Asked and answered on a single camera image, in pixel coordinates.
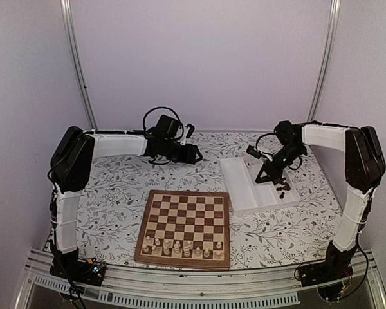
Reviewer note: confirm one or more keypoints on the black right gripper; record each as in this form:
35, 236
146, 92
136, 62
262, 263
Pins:
275, 172

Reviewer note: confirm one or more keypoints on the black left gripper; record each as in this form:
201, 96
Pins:
188, 157

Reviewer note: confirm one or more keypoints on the white plastic divided tray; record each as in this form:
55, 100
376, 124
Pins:
246, 196

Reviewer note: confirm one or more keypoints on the wooden chess board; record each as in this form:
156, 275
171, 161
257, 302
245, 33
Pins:
200, 217

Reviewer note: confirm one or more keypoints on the light chess piece bishop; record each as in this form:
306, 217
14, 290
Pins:
198, 252

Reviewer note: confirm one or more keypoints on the light chess king piece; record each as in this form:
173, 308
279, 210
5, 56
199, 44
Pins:
176, 252

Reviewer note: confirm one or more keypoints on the light chess queen piece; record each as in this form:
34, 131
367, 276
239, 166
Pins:
186, 251

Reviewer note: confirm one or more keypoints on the light chess knight piece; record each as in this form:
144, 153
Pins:
154, 249

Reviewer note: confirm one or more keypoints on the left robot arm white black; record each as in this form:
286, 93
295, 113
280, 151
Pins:
71, 163

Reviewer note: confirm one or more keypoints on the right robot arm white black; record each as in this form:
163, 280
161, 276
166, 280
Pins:
364, 168

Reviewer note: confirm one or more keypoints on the pile of dark chess pieces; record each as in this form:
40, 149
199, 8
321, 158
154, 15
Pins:
282, 186

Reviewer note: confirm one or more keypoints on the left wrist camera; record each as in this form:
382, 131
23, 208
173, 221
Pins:
187, 132

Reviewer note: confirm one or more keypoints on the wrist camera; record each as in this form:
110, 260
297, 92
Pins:
252, 151
187, 132

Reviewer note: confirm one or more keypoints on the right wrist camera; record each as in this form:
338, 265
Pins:
252, 151

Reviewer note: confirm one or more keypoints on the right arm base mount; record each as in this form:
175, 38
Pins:
331, 281

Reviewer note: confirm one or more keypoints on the front aluminium rail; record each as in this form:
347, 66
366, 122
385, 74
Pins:
135, 287

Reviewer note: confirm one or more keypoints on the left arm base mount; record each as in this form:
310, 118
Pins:
69, 266

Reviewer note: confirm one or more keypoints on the right aluminium frame post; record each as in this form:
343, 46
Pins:
325, 59

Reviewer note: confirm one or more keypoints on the aluminium frame post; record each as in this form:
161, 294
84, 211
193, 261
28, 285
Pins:
325, 59
67, 18

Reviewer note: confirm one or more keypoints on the left aluminium frame post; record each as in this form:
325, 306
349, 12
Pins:
67, 18

